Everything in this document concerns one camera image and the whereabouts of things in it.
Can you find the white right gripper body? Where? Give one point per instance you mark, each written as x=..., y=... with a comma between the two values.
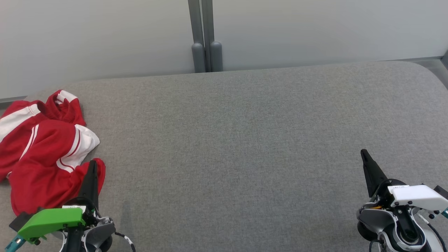
x=420, y=197

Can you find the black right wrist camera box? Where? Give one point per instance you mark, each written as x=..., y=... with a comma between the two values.
x=441, y=191

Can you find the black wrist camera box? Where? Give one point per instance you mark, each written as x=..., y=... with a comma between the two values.
x=441, y=191
x=19, y=220

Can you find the teal right camera connector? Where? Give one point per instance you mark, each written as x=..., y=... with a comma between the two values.
x=445, y=212

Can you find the red shorts with white stripe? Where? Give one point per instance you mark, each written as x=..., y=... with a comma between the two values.
x=21, y=122

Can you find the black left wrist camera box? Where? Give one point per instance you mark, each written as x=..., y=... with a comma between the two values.
x=19, y=220

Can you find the teal left camera connector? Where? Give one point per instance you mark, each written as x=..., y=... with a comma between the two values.
x=14, y=243

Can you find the teal camera connector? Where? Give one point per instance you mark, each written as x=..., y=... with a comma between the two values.
x=445, y=212
x=14, y=243

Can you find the grey fabric sofa seat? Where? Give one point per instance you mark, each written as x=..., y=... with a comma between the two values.
x=245, y=147

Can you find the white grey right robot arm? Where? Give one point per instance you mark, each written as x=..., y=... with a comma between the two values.
x=381, y=218

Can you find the grey partition post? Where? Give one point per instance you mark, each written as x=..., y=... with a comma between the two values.
x=213, y=35
x=196, y=35

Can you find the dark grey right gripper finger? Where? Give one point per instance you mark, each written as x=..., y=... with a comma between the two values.
x=372, y=173

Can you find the red basketball jersey number 23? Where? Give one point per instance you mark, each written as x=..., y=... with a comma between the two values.
x=45, y=175

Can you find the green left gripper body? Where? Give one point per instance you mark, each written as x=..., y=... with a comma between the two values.
x=52, y=220

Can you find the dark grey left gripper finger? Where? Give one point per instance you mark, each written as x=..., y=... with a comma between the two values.
x=90, y=185

